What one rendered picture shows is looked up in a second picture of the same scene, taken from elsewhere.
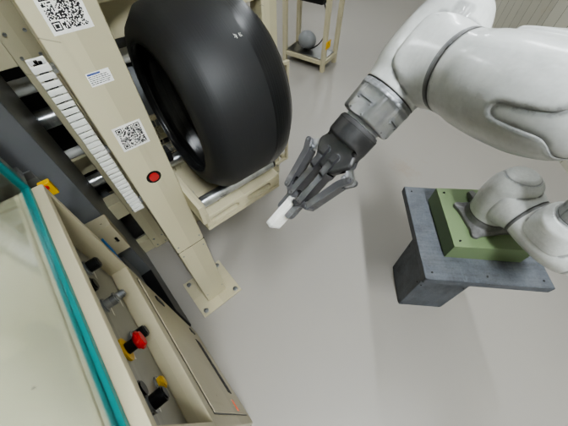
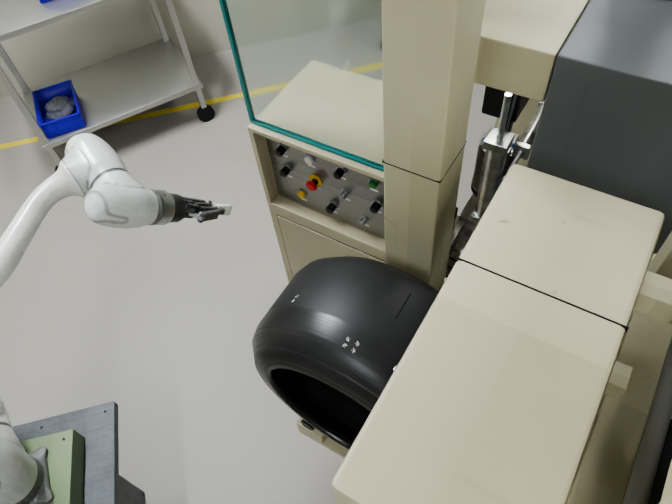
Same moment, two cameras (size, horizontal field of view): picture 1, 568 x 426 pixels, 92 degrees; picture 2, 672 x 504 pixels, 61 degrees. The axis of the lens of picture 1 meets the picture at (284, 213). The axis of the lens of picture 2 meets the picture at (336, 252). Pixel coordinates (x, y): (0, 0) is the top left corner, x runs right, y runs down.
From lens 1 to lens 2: 1.65 m
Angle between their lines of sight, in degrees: 72
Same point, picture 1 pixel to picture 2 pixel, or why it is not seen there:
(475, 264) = not seen: hidden behind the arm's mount
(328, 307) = (241, 452)
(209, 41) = (315, 273)
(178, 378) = (302, 211)
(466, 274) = (64, 422)
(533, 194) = not seen: outside the picture
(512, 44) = (101, 149)
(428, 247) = (100, 445)
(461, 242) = (62, 438)
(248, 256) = not seen: hidden behind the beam
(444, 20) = (117, 179)
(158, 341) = (327, 222)
